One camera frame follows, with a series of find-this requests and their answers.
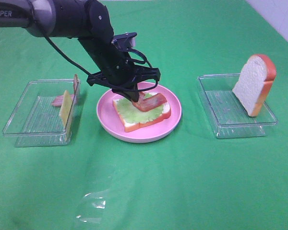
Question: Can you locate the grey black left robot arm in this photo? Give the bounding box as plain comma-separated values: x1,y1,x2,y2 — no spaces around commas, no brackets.
0,0,161,102

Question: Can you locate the upright bread slice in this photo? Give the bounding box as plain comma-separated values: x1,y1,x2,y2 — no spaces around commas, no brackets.
232,54,276,117

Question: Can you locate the green tablecloth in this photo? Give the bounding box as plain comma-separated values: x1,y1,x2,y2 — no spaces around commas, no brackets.
0,0,288,230

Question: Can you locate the bread slice on plate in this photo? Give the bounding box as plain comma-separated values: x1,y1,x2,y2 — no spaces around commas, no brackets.
112,92,171,132

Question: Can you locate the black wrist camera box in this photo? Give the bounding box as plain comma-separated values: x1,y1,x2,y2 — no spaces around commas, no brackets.
111,32,137,52

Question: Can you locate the clear plastic tray right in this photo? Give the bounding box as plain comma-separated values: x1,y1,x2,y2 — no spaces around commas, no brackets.
197,73,278,138

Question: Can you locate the pink plate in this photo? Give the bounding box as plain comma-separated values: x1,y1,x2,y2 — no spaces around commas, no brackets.
96,84,182,143

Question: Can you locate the clear plastic film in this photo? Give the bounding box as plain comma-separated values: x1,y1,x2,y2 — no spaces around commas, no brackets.
74,165,115,225

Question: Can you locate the yellow cheese slice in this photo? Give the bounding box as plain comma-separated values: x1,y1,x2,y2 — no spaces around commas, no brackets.
59,90,72,141

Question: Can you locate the green lettuce leaf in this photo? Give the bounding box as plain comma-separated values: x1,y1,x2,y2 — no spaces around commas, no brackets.
113,98,163,124

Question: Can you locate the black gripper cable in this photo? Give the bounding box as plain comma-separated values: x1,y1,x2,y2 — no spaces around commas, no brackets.
28,0,159,89

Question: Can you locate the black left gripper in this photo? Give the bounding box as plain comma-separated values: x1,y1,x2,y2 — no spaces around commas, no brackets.
78,38,161,103

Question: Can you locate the dark red bacon strip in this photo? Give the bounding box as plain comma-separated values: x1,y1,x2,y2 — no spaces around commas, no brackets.
132,92,167,112

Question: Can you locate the pink bacon strip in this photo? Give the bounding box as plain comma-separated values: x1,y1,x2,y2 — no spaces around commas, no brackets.
51,74,79,107

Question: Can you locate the clear plastic tray left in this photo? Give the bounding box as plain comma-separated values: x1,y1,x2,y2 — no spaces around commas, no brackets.
2,78,81,147

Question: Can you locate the clear plastic tray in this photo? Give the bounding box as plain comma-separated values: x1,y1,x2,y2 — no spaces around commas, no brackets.
2,78,81,147
197,73,278,138

